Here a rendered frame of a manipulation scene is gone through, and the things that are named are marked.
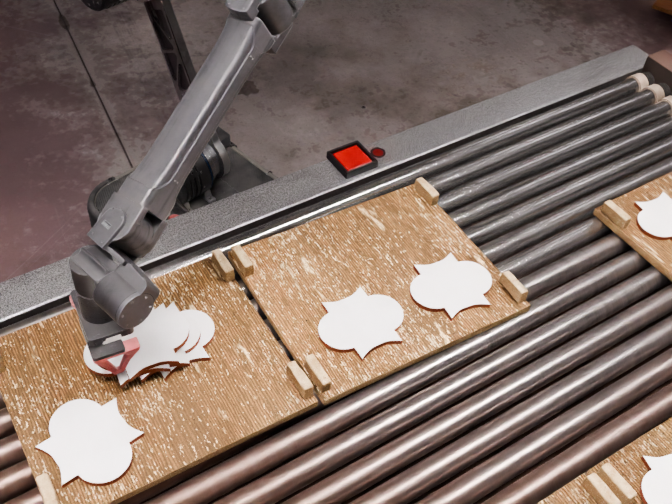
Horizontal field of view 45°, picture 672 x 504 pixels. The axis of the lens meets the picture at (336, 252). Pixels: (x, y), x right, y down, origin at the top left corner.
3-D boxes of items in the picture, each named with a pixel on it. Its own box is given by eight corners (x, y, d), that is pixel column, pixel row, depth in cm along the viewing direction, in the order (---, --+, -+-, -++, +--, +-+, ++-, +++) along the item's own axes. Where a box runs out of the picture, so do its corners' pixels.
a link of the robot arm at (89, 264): (95, 233, 113) (59, 253, 110) (125, 260, 110) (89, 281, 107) (101, 267, 118) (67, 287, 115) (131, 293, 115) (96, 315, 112)
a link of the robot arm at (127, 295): (145, 225, 118) (112, 202, 111) (196, 268, 113) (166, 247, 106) (91, 290, 118) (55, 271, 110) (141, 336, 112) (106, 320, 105)
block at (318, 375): (302, 366, 130) (303, 356, 128) (312, 361, 131) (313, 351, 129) (321, 395, 126) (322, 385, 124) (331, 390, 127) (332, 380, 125)
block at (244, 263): (230, 255, 145) (229, 244, 143) (239, 252, 146) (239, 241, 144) (245, 278, 142) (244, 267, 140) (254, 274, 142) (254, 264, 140)
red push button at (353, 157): (331, 158, 168) (331, 153, 166) (355, 149, 170) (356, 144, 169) (347, 176, 164) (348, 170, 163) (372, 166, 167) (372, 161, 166)
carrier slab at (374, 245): (227, 257, 147) (227, 251, 146) (416, 187, 162) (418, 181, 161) (324, 406, 127) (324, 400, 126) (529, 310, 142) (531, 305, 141)
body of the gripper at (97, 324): (114, 286, 124) (108, 252, 119) (135, 335, 118) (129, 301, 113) (71, 299, 122) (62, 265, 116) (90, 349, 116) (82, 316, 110)
